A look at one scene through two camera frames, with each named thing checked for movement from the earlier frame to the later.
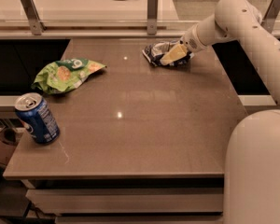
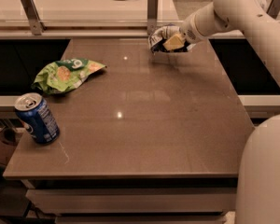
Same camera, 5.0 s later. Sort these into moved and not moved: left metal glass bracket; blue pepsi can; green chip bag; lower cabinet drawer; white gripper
Moved: white gripper
Not moved: blue pepsi can; green chip bag; left metal glass bracket; lower cabinet drawer
